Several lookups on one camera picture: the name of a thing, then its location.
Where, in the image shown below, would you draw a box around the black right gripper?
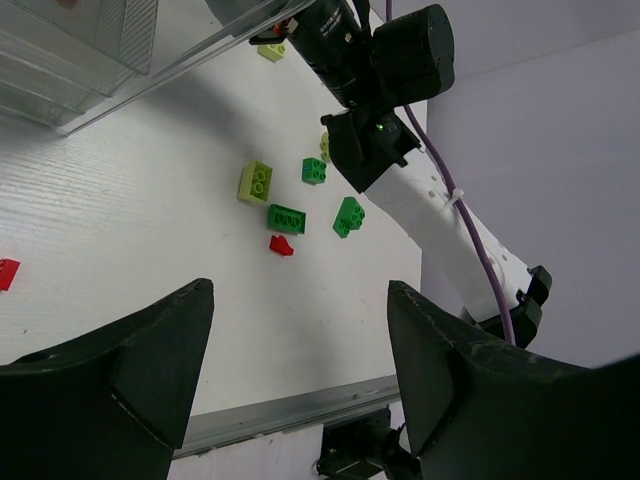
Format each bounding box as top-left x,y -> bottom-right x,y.
249,1 -> 373,108

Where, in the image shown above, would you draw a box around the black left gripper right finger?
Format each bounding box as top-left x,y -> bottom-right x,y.
387,281 -> 639,479

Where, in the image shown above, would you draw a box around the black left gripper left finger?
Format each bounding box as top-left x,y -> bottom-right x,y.
1,278 -> 214,479

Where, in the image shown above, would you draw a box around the light yellow-green square lego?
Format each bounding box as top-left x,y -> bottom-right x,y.
257,43 -> 286,63

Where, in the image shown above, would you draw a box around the pale yellow-green sloped lego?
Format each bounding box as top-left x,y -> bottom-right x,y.
319,131 -> 331,162

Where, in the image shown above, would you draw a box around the yellow-green rectangular lego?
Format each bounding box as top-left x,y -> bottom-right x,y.
238,161 -> 273,204

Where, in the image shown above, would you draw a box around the red lego brick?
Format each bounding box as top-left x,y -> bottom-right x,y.
0,258 -> 21,291

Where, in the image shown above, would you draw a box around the clear plastic containers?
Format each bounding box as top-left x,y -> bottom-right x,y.
1,0 -> 309,135

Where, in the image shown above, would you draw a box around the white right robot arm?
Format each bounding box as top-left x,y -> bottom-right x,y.
252,1 -> 551,348

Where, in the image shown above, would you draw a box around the dark green square lego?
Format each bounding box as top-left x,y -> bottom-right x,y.
301,157 -> 327,185

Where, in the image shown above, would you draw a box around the dark green stepped lego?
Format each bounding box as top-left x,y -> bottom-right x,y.
333,196 -> 365,238

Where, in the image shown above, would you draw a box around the dark green rectangular lego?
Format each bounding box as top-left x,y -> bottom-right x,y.
267,204 -> 306,235

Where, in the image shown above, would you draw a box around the small red sloped lego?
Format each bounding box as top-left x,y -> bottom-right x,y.
269,235 -> 295,257

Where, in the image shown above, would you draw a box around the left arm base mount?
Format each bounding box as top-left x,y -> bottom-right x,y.
316,407 -> 422,479

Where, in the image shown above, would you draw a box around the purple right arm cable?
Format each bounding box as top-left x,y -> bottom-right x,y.
383,0 -> 517,346

